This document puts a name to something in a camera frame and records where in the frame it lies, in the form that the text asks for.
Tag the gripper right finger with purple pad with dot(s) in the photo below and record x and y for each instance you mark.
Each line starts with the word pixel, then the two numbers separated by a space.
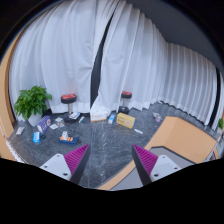
pixel 151 167

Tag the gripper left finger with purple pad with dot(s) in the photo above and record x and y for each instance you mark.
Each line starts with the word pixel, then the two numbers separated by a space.
pixel 69 166

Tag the white charger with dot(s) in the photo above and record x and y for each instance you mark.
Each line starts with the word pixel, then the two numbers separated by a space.
pixel 65 135

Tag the blue power strip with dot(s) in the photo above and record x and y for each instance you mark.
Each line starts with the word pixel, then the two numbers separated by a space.
pixel 69 140

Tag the orange wooden bench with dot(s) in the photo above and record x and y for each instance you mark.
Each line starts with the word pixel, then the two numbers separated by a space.
pixel 177 137

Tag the small blue white box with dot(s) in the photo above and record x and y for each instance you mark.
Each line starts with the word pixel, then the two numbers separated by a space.
pixel 36 137

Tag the small clear box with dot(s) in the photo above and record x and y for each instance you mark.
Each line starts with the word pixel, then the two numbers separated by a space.
pixel 59 122

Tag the small cup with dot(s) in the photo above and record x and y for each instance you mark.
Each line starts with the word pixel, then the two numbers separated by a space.
pixel 158 118

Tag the purple box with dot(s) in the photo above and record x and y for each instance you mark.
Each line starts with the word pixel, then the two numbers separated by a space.
pixel 44 124

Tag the yellow cardboard box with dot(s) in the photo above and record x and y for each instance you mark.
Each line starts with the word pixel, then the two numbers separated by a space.
pixel 125 120

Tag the white cardboard box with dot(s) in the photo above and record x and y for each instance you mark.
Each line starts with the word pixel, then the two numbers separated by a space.
pixel 98 116

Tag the blue white carton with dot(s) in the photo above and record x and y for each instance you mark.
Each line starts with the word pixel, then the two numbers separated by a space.
pixel 111 118

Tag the right red black stool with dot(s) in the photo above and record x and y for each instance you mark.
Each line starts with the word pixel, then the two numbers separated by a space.
pixel 125 96

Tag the red black stool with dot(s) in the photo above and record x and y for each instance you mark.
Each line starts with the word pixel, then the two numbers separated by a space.
pixel 68 99
pixel 125 96

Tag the left red black stool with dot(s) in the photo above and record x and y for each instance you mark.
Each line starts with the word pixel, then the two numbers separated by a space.
pixel 68 99

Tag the green potted plant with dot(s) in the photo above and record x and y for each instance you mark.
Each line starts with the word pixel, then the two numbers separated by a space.
pixel 31 104

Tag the right white curtain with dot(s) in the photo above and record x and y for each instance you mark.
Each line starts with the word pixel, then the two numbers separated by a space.
pixel 137 59

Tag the white curtain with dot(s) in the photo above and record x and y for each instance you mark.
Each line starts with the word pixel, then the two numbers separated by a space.
pixel 58 50
pixel 137 59

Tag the left white curtain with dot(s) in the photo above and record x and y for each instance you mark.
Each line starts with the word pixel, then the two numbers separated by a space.
pixel 58 50

